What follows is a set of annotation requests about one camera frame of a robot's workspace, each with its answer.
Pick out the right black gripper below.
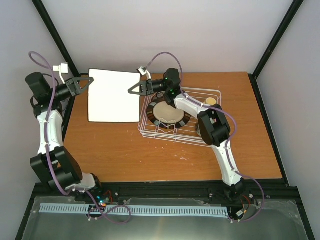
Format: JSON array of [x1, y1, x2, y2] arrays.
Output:
[[127, 79, 169, 97]]

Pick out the dark striped rim plate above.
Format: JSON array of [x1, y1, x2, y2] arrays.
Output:
[[146, 98, 191, 129]]

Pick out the white square plate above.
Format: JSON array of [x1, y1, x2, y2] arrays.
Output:
[[88, 68, 141, 123]]

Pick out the white wire dish rack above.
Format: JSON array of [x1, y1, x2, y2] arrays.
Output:
[[137, 92, 208, 147]]

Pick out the yellow mug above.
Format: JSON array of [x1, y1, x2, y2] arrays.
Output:
[[203, 97, 217, 106]]

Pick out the mint green bowl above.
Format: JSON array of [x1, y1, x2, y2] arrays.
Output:
[[195, 123, 201, 136]]

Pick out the patterned round plate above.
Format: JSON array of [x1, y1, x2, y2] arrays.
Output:
[[156, 91, 165, 99]]

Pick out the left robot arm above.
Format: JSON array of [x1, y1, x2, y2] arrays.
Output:
[[25, 72, 104, 202]]

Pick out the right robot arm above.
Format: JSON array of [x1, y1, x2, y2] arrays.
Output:
[[128, 67, 245, 202]]

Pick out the small circuit board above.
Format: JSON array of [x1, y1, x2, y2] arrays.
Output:
[[96, 190, 113, 207]]

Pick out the metal base sheet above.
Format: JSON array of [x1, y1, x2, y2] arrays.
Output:
[[21, 197, 308, 240]]

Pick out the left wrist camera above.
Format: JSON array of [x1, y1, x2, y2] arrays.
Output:
[[52, 62, 69, 84]]

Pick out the left black frame post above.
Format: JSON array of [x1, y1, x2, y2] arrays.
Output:
[[31, 0, 81, 77]]

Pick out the black frame post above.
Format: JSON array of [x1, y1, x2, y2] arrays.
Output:
[[31, 0, 81, 77], [251, 0, 305, 80]]

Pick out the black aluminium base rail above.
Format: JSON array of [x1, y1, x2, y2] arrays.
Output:
[[33, 178, 300, 208]]

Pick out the blue slotted cable duct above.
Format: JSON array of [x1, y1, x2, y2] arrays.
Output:
[[38, 203, 228, 218]]

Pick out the right black frame post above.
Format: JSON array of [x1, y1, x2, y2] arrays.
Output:
[[251, 0, 305, 80]]

